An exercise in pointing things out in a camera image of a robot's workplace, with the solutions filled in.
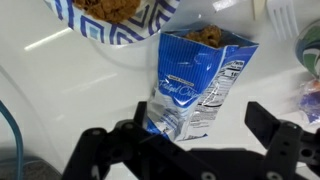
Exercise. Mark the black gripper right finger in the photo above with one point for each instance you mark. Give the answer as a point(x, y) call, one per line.
point(261, 123)

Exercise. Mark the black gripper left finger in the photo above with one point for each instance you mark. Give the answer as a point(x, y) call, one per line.
point(140, 114)

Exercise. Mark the blue pretzel crisps packet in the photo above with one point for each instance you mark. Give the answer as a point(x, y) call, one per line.
point(196, 70)

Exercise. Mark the orange purple snack packet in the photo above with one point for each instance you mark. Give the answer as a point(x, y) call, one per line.
point(309, 100)

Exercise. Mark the patterned paper cup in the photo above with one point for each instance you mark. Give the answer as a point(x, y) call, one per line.
point(307, 48)

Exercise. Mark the blue patterned paper bowl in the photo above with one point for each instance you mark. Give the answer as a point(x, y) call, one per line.
point(114, 22)

